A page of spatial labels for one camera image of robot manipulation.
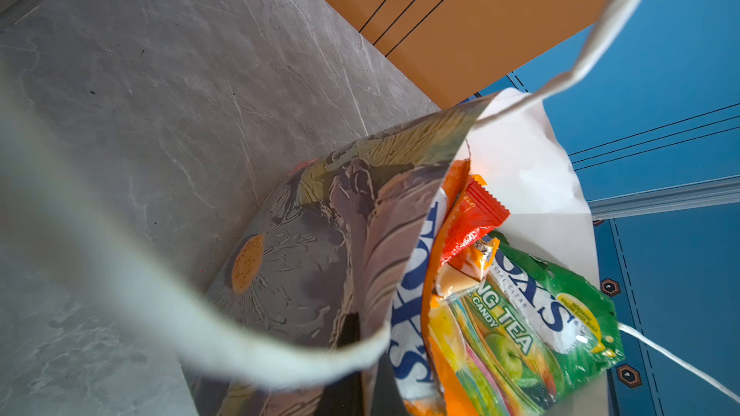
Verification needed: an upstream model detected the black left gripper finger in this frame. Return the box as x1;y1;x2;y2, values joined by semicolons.
314;314;408;415

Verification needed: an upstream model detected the purple white snack bag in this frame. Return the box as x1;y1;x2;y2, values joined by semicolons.
389;189;449;415

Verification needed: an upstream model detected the white paper bag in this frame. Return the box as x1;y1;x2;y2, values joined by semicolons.
1;0;642;415

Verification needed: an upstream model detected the colourful skittles candy bag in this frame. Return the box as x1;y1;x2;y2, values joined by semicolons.
422;159;478;415

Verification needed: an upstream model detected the small orange snack packet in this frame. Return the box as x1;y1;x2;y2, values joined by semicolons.
435;235;501;299

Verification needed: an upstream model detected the green pea snack bag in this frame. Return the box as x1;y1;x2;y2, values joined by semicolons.
441;232;624;415

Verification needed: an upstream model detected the red snack packet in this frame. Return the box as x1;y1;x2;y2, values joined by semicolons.
436;177;511;265

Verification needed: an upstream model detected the aluminium corner post right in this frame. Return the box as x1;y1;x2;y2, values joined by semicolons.
588;175;739;221

